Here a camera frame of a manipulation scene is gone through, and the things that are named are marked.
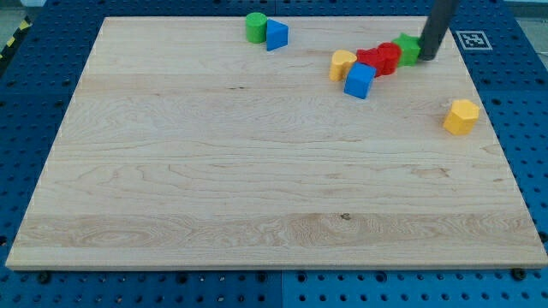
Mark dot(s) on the yellow hexagon block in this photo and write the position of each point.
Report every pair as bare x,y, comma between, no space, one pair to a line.
461,117

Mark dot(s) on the green star block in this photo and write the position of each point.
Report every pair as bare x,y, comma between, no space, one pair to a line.
410,48

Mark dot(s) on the green cylinder block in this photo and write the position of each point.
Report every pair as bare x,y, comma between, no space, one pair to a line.
255,24

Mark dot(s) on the white fiducial marker tag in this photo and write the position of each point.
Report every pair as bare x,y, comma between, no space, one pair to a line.
473,40

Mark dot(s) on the yellow black hazard tape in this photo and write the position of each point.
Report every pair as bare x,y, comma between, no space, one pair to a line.
15,41

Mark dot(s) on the yellow heart block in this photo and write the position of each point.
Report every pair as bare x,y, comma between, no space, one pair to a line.
341,62

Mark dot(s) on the blue cube block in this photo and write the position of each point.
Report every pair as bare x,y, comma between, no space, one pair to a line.
359,80

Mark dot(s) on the blue triangle block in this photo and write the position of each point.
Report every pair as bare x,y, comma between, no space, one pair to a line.
277,35

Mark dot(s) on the light wooden board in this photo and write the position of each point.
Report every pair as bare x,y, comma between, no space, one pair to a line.
185,147

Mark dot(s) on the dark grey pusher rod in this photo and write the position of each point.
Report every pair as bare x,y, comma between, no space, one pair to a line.
436,27

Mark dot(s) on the red cylinder block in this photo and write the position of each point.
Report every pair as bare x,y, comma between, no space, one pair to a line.
391,53

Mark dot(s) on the red star block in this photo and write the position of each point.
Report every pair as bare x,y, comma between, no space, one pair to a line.
373,58

